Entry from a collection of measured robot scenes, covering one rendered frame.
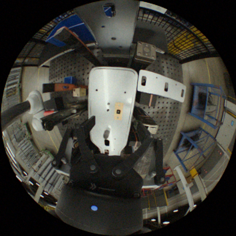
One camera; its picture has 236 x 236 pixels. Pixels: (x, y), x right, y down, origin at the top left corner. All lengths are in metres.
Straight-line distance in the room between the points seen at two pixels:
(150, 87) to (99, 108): 0.26
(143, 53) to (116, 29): 0.13
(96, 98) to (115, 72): 0.14
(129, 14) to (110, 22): 0.05
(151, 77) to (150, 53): 0.11
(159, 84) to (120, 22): 0.29
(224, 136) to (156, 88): 7.80
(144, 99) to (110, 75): 0.19
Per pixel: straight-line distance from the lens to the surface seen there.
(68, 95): 0.84
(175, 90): 0.41
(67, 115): 0.30
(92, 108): 0.35
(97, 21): 0.22
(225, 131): 7.87
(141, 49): 0.31
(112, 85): 0.31
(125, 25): 0.22
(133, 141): 0.43
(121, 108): 0.31
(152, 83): 0.34
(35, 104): 0.76
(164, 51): 0.41
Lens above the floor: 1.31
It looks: 69 degrees down
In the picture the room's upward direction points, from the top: 172 degrees counter-clockwise
